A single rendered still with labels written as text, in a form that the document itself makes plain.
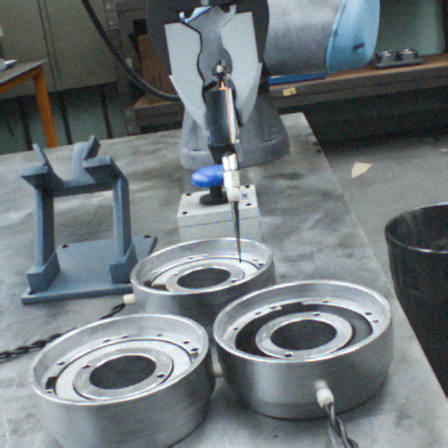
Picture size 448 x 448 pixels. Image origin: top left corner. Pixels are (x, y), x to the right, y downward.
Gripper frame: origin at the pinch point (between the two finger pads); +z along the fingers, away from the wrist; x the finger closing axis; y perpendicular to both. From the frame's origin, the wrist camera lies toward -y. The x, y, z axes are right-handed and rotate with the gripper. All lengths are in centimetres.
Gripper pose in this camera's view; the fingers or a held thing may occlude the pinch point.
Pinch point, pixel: (222, 114)
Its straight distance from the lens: 60.3
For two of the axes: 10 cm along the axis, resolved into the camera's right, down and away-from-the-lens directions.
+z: 1.5, 9.4, 3.2
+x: -9.9, 1.2, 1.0
